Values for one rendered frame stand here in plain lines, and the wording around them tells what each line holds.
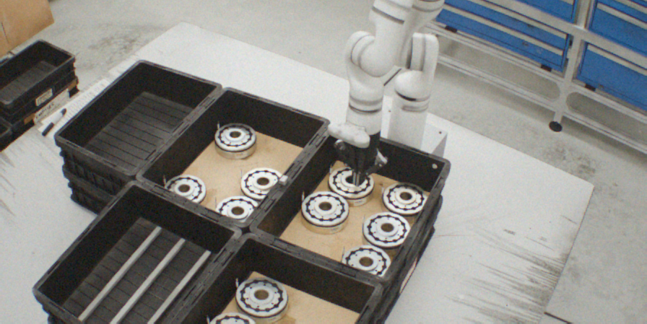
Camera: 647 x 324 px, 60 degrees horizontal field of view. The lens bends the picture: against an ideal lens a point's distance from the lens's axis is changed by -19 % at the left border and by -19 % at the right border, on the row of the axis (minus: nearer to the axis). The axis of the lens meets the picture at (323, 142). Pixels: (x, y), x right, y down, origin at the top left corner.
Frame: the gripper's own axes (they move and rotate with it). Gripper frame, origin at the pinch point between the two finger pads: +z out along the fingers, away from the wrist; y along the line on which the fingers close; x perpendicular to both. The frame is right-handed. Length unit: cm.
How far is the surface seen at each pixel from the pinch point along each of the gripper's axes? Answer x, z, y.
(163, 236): 35.5, 7.0, 27.7
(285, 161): -1.3, 5.6, 20.3
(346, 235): 11.0, 6.8, -4.1
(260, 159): 1.8, 5.6, 25.5
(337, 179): 0.1, 2.9, 5.1
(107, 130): 17, 5, 67
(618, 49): -177, 23, -43
